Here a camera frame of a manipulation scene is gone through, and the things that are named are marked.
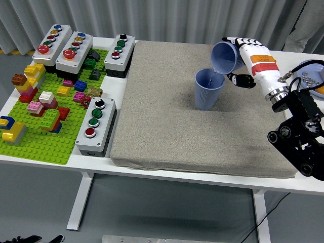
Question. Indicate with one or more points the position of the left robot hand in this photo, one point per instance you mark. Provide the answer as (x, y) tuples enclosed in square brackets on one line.
[(33, 239)]

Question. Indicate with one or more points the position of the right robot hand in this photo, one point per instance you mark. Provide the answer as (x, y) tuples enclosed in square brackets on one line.
[(263, 65)]

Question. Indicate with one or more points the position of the blue ribbed cup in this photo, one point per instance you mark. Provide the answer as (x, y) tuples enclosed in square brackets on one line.
[(208, 98), (224, 59)]

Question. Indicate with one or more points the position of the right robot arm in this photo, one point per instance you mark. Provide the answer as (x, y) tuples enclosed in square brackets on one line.
[(301, 101)]

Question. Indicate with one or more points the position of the blue plate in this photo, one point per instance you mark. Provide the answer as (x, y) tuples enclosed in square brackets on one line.
[(314, 71)]

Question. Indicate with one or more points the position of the person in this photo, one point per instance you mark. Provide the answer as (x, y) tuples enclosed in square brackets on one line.
[(306, 30)]

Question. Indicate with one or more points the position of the white table leg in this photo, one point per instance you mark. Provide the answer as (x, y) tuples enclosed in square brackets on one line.
[(262, 217), (81, 200)]

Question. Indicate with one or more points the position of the orange round object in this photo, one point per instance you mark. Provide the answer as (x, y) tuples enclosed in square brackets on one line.
[(321, 89)]

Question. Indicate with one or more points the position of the green brick baseplate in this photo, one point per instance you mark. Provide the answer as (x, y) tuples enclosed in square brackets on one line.
[(38, 152)]

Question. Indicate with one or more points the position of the grey-brown mat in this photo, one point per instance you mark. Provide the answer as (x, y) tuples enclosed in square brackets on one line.
[(177, 131)]

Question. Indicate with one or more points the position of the yellow grey brick stack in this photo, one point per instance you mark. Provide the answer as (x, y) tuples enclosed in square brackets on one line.
[(14, 131)]

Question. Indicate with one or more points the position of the grey curtain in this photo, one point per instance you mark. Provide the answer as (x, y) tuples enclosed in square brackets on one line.
[(152, 20)]

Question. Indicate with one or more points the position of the blue yellow brick stack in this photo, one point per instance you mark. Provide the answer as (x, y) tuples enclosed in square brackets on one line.
[(8, 119)]

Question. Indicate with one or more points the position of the green brick stack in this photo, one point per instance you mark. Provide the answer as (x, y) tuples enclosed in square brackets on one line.
[(49, 117)]

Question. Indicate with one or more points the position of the red toy brick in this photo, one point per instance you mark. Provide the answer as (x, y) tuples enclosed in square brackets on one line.
[(63, 113)]

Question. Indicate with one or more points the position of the four-button selector control box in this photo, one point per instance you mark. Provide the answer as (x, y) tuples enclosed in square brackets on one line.
[(106, 124), (125, 54)]

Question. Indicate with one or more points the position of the white pink brick stack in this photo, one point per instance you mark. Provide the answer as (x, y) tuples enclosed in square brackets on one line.
[(46, 96)]

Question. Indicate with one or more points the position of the yellow pink red brick stack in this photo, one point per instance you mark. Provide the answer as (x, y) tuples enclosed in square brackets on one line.
[(26, 93)]

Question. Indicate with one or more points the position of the yellow toy brick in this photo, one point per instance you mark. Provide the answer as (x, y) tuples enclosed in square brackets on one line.
[(63, 91)]

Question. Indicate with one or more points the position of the brass pipe fitting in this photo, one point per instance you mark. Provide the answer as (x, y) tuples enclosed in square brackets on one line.
[(95, 92)]

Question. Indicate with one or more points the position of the small magenta toy brick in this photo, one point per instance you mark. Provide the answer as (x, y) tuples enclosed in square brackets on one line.
[(67, 83)]

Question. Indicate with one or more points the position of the brown toy brick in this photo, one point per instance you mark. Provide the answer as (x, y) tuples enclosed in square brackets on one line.
[(19, 79)]

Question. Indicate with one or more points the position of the blue toy brick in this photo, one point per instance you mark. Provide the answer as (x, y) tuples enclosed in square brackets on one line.
[(80, 86)]

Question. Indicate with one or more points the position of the grey curved toy brick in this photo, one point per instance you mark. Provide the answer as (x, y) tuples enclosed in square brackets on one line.
[(95, 55)]

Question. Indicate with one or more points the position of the dark grey sloped brick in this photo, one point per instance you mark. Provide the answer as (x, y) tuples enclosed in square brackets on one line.
[(95, 75)]

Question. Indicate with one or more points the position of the yellow white brick stack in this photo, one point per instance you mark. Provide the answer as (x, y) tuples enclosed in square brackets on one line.
[(34, 69)]

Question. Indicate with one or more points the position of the dark green toy brick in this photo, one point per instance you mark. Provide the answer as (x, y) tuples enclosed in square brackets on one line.
[(89, 63)]

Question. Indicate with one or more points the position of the five-button control box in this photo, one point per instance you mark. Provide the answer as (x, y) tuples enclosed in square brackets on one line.
[(59, 41), (83, 49)]

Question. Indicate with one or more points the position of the yellow black floor tape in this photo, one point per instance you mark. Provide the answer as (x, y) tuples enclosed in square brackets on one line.
[(15, 52)]

